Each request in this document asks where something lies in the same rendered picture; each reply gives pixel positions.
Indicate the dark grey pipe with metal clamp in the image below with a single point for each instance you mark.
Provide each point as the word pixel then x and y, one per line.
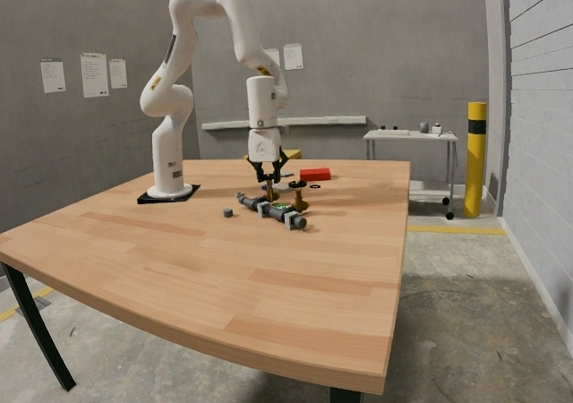
pixel 290 215

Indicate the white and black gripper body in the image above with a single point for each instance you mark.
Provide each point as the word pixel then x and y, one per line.
pixel 264 145

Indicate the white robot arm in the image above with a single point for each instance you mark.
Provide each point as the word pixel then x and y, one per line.
pixel 161 98

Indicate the red rectangular block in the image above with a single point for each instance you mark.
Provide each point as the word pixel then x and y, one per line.
pixel 318 174

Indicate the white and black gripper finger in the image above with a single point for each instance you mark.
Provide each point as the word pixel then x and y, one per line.
pixel 278 165
pixel 257 167

